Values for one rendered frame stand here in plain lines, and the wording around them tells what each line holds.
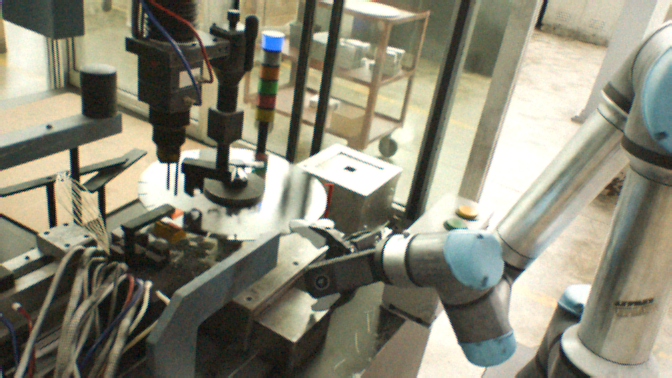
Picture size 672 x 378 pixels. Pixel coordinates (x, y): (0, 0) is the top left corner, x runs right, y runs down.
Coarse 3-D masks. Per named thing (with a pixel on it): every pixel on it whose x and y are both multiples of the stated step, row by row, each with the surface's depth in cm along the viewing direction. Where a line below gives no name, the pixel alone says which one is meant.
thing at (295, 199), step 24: (264, 168) 113; (288, 168) 115; (144, 192) 98; (168, 192) 100; (288, 192) 106; (312, 192) 108; (192, 216) 94; (216, 216) 95; (240, 216) 97; (264, 216) 98; (288, 216) 99; (312, 216) 100; (240, 240) 91
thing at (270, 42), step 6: (264, 36) 121; (270, 36) 120; (276, 36) 120; (282, 36) 121; (264, 42) 121; (270, 42) 121; (276, 42) 121; (282, 42) 122; (264, 48) 122; (270, 48) 121; (276, 48) 121; (282, 48) 123
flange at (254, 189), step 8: (248, 176) 104; (256, 176) 108; (208, 184) 102; (216, 184) 102; (224, 184) 102; (232, 184) 102; (240, 184) 102; (248, 184) 104; (256, 184) 105; (264, 184) 106; (208, 192) 101; (216, 192) 100; (224, 192) 101; (232, 192) 101; (240, 192) 101; (248, 192) 102; (256, 192) 102; (264, 192) 104; (224, 200) 99; (232, 200) 99; (240, 200) 100; (248, 200) 100; (256, 200) 102
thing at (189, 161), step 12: (216, 156) 93; (228, 156) 93; (180, 168) 94; (192, 168) 94; (204, 168) 93; (216, 168) 93; (228, 168) 94; (192, 180) 94; (228, 180) 94; (192, 192) 95
